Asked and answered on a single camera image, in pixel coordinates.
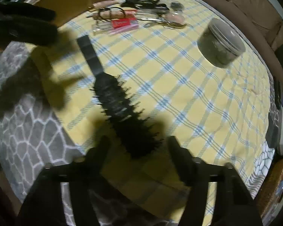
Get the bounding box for black hair brush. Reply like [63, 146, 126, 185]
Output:
[77, 35, 164, 159]

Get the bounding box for pink puff in clear case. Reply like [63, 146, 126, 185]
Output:
[165, 13, 185, 24]

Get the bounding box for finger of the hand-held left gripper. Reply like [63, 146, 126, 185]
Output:
[0, 16, 59, 47]
[0, 3, 56, 21]

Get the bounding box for yellow plaid cloth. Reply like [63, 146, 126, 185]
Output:
[29, 0, 274, 217]

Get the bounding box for clear bag with black pieces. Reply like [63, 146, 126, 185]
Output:
[170, 1, 184, 12]

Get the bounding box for small red box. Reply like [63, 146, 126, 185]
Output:
[111, 18, 132, 28]

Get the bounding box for clear round plastic jar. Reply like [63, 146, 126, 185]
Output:
[197, 18, 246, 67]

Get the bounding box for wicker basket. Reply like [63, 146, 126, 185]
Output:
[255, 154, 283, 219]

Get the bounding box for black remote control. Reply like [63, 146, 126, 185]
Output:
[274, 78, 282, 110]

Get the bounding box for pink tube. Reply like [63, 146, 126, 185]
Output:
[108, 21, 139, 35]

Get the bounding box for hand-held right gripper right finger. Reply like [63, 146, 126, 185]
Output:
[168, 137, 262, 226]

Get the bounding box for brown sofa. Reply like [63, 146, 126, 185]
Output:
[198, 0, 283, 92]

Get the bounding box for black hair tie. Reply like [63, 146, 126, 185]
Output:
[97, 7, 126, 20]

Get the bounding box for silver scissors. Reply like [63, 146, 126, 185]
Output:
[134, 14, 170, 23]

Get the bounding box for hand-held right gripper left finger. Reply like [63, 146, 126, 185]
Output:
[16, 135, 112, 226]

